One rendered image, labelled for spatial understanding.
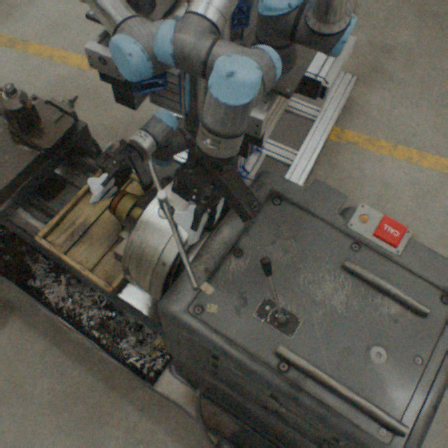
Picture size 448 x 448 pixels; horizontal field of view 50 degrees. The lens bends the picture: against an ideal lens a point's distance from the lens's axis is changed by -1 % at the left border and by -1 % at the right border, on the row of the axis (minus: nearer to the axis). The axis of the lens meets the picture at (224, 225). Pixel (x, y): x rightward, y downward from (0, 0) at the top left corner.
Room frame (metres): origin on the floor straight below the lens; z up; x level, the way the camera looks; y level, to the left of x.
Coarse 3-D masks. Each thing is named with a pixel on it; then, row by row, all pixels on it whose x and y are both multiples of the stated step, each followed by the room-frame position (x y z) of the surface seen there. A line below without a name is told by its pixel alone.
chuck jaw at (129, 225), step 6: (126, 222) 0.56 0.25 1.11; (132, 222) 0.57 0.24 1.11; (126, 228) 0.55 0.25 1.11; (132, 228) 0.55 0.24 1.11; (120, 234) 0.53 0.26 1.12; (126, 234) 0.53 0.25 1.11; (120, 240) 0.52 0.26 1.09; (126, 240) 0.51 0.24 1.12; (120, 246) 0.49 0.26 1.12; (114, 252) 0.47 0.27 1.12; (120, 252) 0.47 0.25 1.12; (114, 258) 0.47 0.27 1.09; (120, 258) 0.46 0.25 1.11; (126, 270) 0.43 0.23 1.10
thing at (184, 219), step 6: (192, 204) 0.44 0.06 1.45; (192, 210) 0.43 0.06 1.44; (174, 216) 0.43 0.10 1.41; (180, 216) 0.43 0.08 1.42; (186, 216) 0.42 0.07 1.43; (192, 216) 0.42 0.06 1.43; (204, 216) 0.42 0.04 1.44; (180, 222) 0.42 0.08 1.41; (186, 222) 0.42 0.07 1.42; (192, 222) 0.41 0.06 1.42; (204, 222) 0.42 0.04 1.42; (186, 228) 0.41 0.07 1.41; (192, 234) 0.40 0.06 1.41; (198, 234) 0.40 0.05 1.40; (192, 240) 0.39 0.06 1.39; (198, 240) 0.40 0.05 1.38
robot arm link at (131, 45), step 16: (80, 0) 1.16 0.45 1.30; (96, 0) 1.07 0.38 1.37; (112, 0) 1.05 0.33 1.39; (96, 16) 1.06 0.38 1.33; (112, 16) 1.00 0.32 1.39; (128, 16) 0.97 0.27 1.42; (144, 16) 0.98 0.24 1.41; (112, 32) 0.94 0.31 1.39; (128, 32) 0.91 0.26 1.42; (144, 32) 0.91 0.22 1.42; (112, 48) 0.89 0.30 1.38; (128, 48) 0.86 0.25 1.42; (144, 48) 0.87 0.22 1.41; (128, 64) 0.84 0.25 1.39; (144, 64) 0.84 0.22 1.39; (160, 64) 0.86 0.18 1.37
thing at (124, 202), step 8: (120, 192) 0.65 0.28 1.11; (128, 192) 0.66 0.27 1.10; (112, 200) 0.62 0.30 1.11; (120, 200) 0.62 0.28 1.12; (128, 200) 0.62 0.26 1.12; (136, 200) 0.62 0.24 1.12; (112, 208) 0.61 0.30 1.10; (120, 208) 0.60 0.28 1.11; (128, 208) 0.60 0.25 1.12; (136, 208) 0.61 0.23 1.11; (120, 216) 0.59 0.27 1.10; (128, 216) 0.59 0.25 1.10; (136, 216) 0.59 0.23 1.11
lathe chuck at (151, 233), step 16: (176, 208) 0.55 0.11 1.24; (144, 224) 0.50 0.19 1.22; (160, 224) 0.50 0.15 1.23; (176, 224) 0.50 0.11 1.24; (128, 240) 0.47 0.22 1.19; (144, 240) 0.47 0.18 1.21; (160, 240) 0.47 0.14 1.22; (128, 256) 0.45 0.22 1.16; (144, 256) 0.44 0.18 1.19; (144, 272) 0.41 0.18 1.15; (144, 288) 0.40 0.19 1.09
